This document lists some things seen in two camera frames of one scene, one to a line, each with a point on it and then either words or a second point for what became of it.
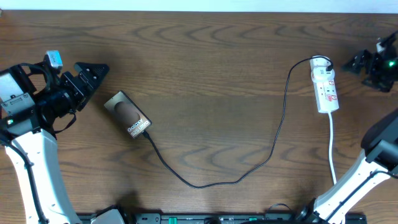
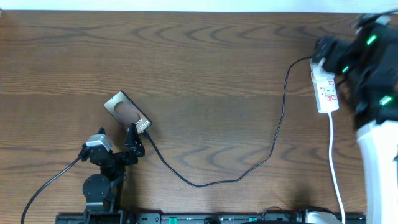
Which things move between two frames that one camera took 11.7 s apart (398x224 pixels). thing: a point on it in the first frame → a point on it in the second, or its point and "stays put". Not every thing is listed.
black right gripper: [380, 83] → [339, 48]
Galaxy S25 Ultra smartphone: [127, 114] stays put
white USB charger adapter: [318, 65] stays put
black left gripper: [81, 91] → [137, 151]
